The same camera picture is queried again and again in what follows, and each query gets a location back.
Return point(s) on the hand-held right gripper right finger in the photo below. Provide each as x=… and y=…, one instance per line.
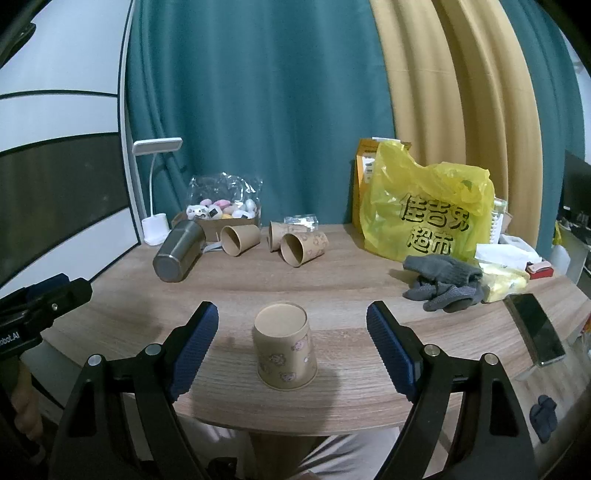
x=388, y=341

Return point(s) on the person's left hand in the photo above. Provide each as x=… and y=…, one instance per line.
x=25, y=406

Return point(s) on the small red box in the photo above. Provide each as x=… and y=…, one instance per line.
x=539, y=268

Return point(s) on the beige curtain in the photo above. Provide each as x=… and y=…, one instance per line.
x=452, y=92

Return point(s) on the small clear plastic box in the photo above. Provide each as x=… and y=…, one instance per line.
x=302, y=221

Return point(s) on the grey knitted gloves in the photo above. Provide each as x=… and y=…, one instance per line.
x=441, y=282

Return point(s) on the white comb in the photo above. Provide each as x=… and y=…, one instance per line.
x=497, y=221

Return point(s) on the white desk lamp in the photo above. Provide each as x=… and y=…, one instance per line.
x=152, y=203

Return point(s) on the yellow plastic shopping bag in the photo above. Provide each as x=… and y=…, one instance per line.
x=422, y=207

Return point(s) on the teal curtain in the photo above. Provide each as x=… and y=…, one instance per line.
x=258, y=110

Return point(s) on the plain brown paper cup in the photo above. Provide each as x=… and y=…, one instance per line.
x=238, y=237

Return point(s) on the brown printed paper cup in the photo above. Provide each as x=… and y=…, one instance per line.
x=283, y=346
x=302, y=247
x=276, y=233

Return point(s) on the steel tumbler cup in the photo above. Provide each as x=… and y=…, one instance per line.
x=178, y=251

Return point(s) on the dark blue cloth piece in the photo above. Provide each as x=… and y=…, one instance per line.
x=544, y=417

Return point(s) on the clear bag of plush toys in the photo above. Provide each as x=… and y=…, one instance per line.
x=226, y=198

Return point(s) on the black monitor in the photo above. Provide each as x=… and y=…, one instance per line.
x=576, y=189

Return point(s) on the orange carton box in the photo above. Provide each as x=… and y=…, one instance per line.
x=365, y=180

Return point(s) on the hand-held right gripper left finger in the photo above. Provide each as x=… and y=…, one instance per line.
x=196, y=341

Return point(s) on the black smartphone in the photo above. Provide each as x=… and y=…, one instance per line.
x=535, y=328

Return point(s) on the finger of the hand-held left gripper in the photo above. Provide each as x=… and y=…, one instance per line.
x=55, y=295

